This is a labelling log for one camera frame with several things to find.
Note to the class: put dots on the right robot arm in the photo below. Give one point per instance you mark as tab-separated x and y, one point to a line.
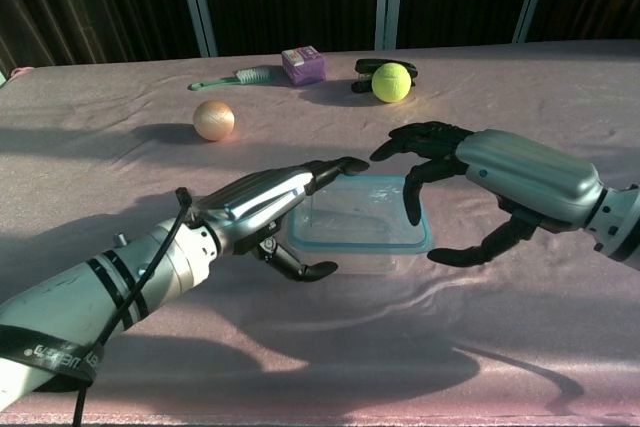
622	222

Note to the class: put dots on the peach shiny ball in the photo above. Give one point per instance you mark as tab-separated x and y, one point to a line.
214	120

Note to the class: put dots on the green scrubbing brush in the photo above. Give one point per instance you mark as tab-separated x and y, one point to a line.
252	75

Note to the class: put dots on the purple printed small box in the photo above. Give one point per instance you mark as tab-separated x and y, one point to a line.
305	69

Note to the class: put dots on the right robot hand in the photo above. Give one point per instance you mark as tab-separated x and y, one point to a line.
530	177

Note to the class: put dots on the black stapler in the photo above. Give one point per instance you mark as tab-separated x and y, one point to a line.
369	66

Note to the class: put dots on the teal-rimmed container lid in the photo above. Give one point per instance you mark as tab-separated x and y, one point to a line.
360	217

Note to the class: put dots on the yellow-green tennis ball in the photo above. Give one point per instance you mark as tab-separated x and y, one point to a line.
391	83

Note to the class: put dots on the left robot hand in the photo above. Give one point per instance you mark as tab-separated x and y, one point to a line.
260	197

